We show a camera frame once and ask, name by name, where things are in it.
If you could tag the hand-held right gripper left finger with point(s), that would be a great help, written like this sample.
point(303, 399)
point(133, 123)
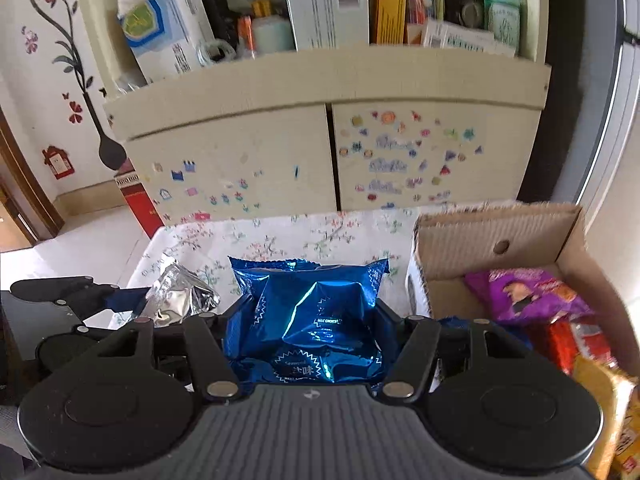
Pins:
point(200, 345)

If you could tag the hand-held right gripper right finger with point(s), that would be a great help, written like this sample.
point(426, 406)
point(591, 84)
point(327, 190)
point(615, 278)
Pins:
point(415, 350)

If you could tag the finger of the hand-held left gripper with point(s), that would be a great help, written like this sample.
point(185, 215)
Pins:
point(92, 331)
point(125, 300)

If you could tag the silver foil snack packet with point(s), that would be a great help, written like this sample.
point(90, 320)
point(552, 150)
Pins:
point(180, 290)

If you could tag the purple snack packet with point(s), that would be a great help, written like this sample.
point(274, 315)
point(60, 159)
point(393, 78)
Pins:
point(525, 295)

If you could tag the cardboard box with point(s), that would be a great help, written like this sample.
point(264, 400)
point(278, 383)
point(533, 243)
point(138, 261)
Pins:
point(500, 225)

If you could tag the red snack packet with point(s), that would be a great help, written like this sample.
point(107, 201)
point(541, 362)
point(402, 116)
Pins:
point(575, 340)

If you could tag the yellow snack packet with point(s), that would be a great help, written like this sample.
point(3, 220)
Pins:
point(610, 410)

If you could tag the red gift box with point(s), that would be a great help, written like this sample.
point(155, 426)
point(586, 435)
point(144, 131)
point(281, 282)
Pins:
point(140, 205)

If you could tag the floral tablecloth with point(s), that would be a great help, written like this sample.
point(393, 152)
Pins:
point(280, 240)

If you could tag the cream cabinet with stickers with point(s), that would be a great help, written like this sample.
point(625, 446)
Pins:
point(240, 145)

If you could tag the clear tape roll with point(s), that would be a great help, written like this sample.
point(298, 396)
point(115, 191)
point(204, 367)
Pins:
point(200, 50)

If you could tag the white blue printed box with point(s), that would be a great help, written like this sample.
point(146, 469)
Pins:
point(160, 25)

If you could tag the orange pen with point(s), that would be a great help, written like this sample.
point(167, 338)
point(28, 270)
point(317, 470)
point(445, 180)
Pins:
point(245, 35)

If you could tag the white jar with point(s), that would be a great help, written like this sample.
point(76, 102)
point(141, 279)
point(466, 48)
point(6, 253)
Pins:
point(272, 35)

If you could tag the small white box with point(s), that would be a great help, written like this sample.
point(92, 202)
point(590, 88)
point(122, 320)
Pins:
point(460, 37)

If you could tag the green label glass bottle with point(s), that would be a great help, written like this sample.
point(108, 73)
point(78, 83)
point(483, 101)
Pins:
point(502, 20)

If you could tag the glass jar with metal lid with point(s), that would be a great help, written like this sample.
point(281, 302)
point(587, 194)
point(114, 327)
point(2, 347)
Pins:
point(472, 12)

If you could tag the yellow box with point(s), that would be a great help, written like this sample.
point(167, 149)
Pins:
point(387, 5)

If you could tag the wooden door frame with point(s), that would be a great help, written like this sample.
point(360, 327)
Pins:
point(30, 195)

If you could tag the flower vase wall sticker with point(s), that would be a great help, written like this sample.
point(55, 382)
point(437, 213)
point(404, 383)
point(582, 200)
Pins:
point(110, 152)

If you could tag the red house wall sticker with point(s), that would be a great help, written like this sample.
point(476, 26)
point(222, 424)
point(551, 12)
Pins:
point(57, 162)

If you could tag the grey door frame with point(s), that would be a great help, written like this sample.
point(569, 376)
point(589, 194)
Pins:
point(610, 110)

